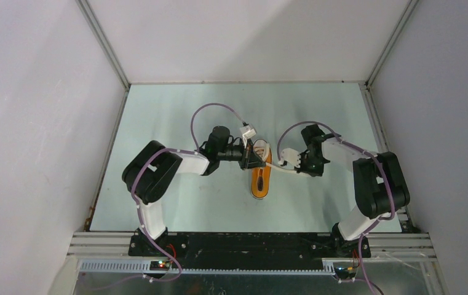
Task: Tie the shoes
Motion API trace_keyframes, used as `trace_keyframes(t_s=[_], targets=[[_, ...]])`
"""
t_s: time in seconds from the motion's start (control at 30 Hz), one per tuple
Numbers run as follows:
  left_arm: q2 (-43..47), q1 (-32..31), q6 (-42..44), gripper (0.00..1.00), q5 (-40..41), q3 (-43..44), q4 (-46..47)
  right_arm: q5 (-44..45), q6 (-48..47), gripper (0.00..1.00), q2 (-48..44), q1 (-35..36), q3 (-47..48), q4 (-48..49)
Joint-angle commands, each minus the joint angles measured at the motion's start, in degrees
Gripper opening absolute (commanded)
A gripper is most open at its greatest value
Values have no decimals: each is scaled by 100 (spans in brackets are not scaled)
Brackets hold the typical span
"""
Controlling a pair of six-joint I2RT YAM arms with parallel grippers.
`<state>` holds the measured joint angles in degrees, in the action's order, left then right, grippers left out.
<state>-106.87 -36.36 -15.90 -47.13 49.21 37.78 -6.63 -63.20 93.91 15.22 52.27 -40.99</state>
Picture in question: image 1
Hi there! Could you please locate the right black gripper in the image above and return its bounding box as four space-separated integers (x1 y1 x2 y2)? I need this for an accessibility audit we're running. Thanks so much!
295 152 325 177

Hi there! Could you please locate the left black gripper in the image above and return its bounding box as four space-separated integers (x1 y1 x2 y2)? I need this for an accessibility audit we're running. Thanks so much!
218 137 266 171

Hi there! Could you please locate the white shoelace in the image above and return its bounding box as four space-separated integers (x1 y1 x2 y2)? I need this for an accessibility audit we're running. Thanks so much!
254 139 298 175

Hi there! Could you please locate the orange canvas sneaker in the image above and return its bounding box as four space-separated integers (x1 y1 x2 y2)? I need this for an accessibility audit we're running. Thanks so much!
250 139 272 200

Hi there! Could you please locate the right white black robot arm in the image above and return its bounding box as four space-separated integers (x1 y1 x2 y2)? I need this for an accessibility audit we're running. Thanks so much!
296 124 410 257

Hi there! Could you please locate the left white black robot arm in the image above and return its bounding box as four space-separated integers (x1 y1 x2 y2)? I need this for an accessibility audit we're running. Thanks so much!
122 126 266 256

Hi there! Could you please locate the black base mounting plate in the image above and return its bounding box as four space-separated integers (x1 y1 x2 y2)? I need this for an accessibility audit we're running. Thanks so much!
128 230 371 270

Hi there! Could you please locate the right controller board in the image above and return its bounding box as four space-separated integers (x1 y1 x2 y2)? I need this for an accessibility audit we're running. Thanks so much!
335 265 360 280

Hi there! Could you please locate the controller board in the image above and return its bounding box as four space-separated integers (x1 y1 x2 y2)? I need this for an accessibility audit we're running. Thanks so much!
335 265 360 280
149 260 172 271

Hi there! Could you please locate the left controller board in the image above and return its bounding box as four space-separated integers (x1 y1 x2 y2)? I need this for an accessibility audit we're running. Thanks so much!
149 260 172 271

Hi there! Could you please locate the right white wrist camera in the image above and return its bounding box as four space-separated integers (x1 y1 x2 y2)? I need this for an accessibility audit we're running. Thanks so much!
278 148 301 168

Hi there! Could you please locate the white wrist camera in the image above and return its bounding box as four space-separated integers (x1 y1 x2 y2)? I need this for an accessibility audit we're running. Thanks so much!
239 123 256 147
278 148 301 168

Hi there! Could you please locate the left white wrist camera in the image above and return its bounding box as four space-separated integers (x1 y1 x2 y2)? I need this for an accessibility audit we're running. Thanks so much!
239 123 256 147

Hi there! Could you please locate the aluminium frame rail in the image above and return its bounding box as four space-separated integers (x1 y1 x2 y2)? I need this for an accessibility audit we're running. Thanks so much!
67 232 437 262

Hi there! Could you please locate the grey slotted cable duct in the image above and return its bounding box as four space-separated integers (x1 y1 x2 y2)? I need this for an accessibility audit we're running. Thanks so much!
79 259 335 275

